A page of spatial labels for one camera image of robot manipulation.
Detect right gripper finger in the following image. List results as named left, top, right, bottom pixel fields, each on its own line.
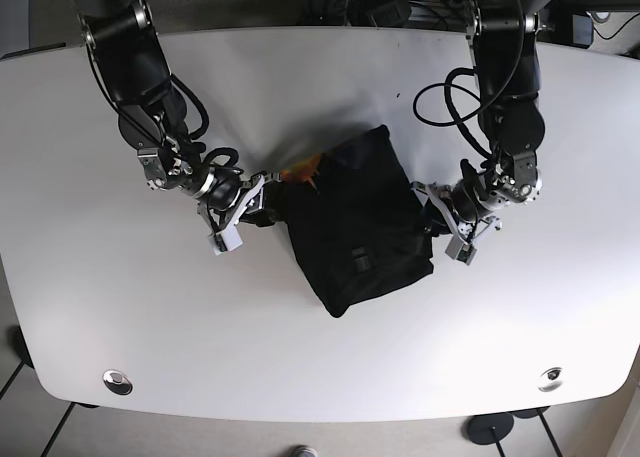
left=242, top=184, right=288, bottom=228

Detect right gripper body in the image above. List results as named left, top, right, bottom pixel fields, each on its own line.
left=137, top=147, right=283, bottom=231

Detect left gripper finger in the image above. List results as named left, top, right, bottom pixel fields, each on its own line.
left=422, top=201, right=451, bottom=237

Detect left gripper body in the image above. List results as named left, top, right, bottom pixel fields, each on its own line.
left=411, top=151, right=542, bottom=242

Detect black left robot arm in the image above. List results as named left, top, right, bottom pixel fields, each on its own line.
left=438, top=0, right=550, bottom=243

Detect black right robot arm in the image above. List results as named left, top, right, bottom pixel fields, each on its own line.
left=73, top=0, right=286, bottom=234

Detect right silver table grommet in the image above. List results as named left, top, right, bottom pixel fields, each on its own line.
left=536, top=367, right=564, bottom=393

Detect silver table grommet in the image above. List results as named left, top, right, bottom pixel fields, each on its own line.
left=102, top=369, right=133, bottom=396
left=536, top=367, right=564, bottom=393

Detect black round stand base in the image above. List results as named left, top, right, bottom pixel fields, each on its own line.
left=465, top=413, right=514, bottom=446

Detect left silver table grommet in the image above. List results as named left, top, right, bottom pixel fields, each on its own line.
left=102, top=369, right=133, bottom=396

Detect left grey shoe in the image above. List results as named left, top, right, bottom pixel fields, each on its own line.
left=289, top=445, right=318, bottom=457

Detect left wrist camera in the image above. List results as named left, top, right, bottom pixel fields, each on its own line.
left=445, top=236, right=477, bottom=266

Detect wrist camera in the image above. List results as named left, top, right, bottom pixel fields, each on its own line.
left=208, top=226, right=243, bottom=256
left=445, top=236, right=477, bottom=266

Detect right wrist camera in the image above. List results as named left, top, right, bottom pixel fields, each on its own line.
left=208, top=226, right=243, bottom=256

